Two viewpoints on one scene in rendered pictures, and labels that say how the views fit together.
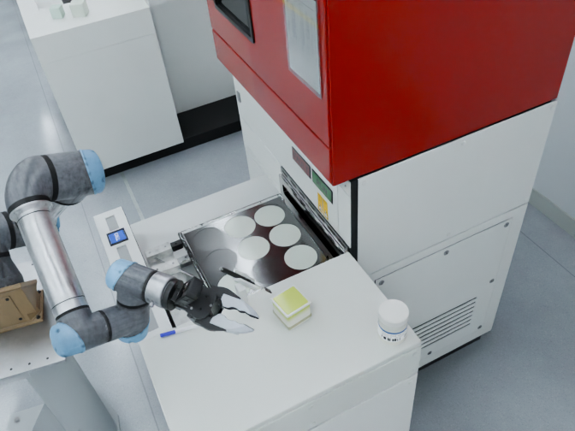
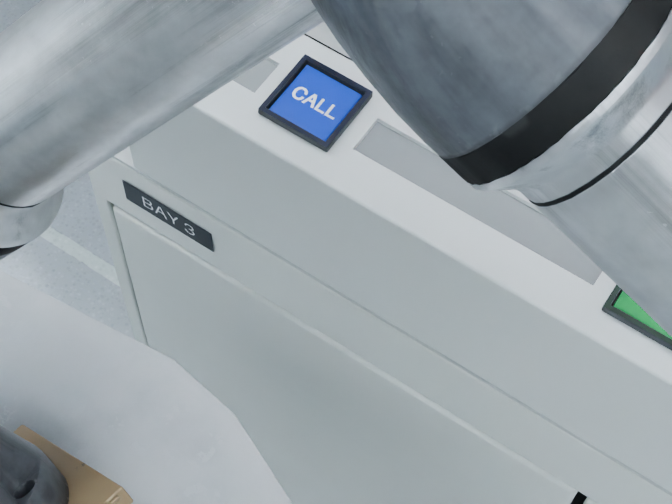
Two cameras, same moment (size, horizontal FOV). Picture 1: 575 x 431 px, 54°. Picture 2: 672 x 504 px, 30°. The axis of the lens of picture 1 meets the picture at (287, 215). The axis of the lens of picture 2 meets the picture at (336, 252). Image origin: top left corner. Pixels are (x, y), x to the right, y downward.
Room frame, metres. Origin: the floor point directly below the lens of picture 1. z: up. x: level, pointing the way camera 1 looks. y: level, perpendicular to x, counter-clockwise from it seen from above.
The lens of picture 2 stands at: (0.83, 0.81, 1.65)
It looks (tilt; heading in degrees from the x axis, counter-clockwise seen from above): 61 degrees down; 324
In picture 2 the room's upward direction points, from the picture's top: 3 degrees clockwise
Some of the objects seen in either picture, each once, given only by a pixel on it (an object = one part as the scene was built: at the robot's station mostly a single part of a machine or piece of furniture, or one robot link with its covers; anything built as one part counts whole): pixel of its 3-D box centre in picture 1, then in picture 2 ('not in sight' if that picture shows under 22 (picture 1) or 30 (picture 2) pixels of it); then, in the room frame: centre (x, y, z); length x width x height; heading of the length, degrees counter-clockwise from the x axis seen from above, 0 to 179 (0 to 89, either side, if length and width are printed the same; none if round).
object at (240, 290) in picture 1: (246, 288); not in sight; (0.93, 0.12, 1.03); 0.06 x 0.04 x 0.13; 112
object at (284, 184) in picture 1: (311, 221); not in sight; (1.29, -0.07, 0.89); 0.44 x 0.02 x 0.10; 22
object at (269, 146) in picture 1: (287, 160); not in sight; (1.46, -0.02, 1.02); 0.82 x 0.03 x 0.40; 22
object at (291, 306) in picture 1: (291, 308); not in sight; (0.87, 0.02, 1.00); 0.07 x 0.07 x 0.07; 31
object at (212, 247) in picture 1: (253, 248); not in sight; (1.19, 0.11, 0.90); 0.34 x 0.34 x 0.01; 22
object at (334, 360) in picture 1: (280, 357); not in sight; (0.80, 0.06, 0.89); 0.62 x 0.35 x 0.14; 112
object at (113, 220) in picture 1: (134, 281); (473, 254); (1.12, 0.48, 0.89); 0.55 x 0.09 x 0.14; 22
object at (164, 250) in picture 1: (158, 252); not in sight; (1.22, 0.41, 0.89); 0.08 x 0.03 x 0.03; 112
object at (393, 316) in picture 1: (393, 322); not in sight; (0.79, -0.22, 1.01); 0.07 x 0.07 x 0.10
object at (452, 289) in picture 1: (371, 248); not in sight; (1.58, -0.34, 0.41); 0.82 x 0.71 x 0.82; 22
